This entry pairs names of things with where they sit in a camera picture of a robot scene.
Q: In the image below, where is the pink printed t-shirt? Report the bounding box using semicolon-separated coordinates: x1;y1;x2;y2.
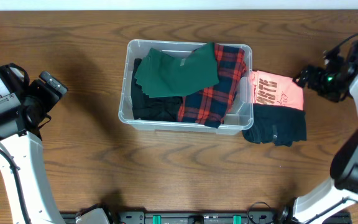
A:
251;70;304;110

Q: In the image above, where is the dark teal garment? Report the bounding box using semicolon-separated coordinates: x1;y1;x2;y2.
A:
242;104;307;147

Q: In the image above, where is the green t-shirt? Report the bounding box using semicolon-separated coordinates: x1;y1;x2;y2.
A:
135;42;219;98

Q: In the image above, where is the black garment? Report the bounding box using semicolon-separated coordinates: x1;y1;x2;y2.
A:
131;58;183;122

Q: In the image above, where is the red navy plaid garment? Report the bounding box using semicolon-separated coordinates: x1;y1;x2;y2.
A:
177;44;247;128

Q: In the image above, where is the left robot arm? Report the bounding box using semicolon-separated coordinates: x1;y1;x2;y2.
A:
0;63;113;223

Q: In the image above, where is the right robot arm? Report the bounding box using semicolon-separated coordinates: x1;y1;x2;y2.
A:
275;40;358;223

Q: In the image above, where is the clear plastic storage bin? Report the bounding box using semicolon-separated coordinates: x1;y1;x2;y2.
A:
118;39;254;135

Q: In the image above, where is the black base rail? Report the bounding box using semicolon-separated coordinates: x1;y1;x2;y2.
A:
60;210;353;224

